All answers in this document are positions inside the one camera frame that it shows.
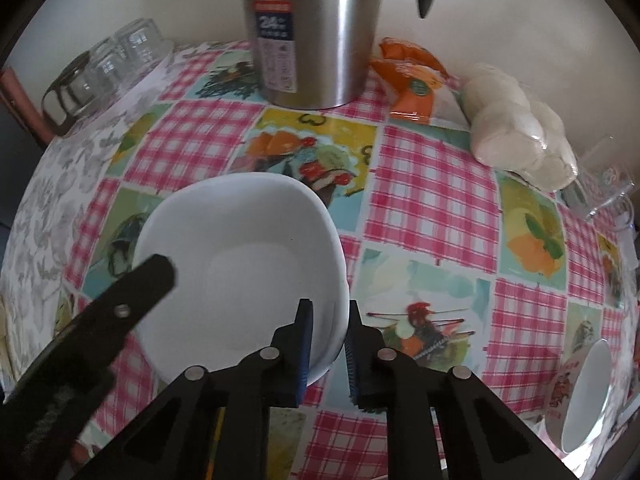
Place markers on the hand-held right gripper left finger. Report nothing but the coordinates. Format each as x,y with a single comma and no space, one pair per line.
302,355

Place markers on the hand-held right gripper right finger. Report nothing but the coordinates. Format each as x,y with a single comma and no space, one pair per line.
352,360

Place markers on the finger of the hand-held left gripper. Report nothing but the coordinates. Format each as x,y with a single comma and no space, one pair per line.
145,280

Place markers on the plain white square plate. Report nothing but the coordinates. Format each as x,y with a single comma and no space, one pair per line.
240,240

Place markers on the grey leaf print tablecloth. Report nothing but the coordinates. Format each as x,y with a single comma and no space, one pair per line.
45,210

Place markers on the pink checked fruit tablecloth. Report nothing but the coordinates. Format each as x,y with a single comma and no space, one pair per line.
425,200

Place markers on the brown wooden chair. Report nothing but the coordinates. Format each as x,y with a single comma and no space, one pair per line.
17,105

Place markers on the large white floral bowl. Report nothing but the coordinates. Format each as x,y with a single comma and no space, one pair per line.
585,400

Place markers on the orange snack packet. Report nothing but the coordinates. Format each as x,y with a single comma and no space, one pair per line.
415,85

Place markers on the bag of white buns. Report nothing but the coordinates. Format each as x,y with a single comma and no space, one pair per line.
505,120

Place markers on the stainless steel thermos jug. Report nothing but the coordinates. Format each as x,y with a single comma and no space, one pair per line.
320,35

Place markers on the clear glass mug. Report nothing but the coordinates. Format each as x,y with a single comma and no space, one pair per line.
600,170

